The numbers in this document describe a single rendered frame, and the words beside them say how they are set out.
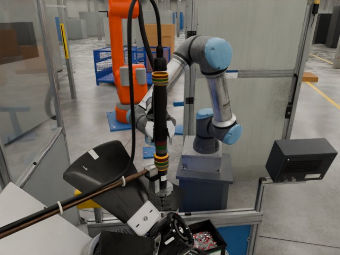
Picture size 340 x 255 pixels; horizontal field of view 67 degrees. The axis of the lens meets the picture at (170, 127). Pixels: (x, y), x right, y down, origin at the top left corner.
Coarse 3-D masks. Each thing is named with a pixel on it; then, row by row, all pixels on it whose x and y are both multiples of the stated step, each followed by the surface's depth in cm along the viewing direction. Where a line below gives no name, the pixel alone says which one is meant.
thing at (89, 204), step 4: (76, 192) 115; (80, 192) 115; (88, 200) 117; (92, 200) 117; (80, 204) 117; (84, 204) 117; (88, 204) 118; (92, 204) 118; (96, 204) 118; (80, 208) 118
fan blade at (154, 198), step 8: (144, 176) 108; (144, 184) 102; (176, 192) 102; (184, 192) 105; (152, 200) 93; (160, 200) 93; (168, 200) 93; (176, 200) 95; (160, 208) 89; (168, 208) 89; (176, 208) 89
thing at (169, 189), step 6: (144, 168) 74; (150, 168) 74; (156, 168) 74; (150, 174) 73; (156, 174) 75; (150, 180) 74; (156, 180) 75; (150, 186) 78; (156, 186) 76; (168, 186) 80; (156, 192) 77; (162, 192) 77; (168, 192) 78
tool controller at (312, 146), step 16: (288, 144) 121; (304, 144) 121; (320, 144) 121; (272, 160) 126; (288, 160) 117; (304, 160) 118; (320, 160) 118; (272, 176) 127; (288, 176) 124; (304, 176) 125; (320, 176) 126
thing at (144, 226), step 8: (144, 208) 76; (152, 208) 77; (136, 216) 75; (152, 216) 76; (128, 224) 73; (136, 224) 74; (144, 224) 75; (152, 224) 75; (136, 232) 73; (144, 232) 74
